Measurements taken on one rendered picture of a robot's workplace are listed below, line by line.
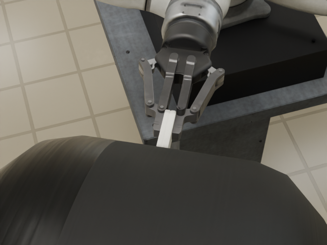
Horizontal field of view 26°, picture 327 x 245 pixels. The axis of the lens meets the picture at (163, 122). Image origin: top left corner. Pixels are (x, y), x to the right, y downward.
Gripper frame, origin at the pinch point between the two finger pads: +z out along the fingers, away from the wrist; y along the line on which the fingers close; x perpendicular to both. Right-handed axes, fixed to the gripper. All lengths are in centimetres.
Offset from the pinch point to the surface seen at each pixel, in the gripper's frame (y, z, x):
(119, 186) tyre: 0.9, 30.2, -27.7
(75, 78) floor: -48, -107, 100
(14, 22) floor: -76, -129, 96
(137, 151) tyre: 0.9, 23.2, -23.8
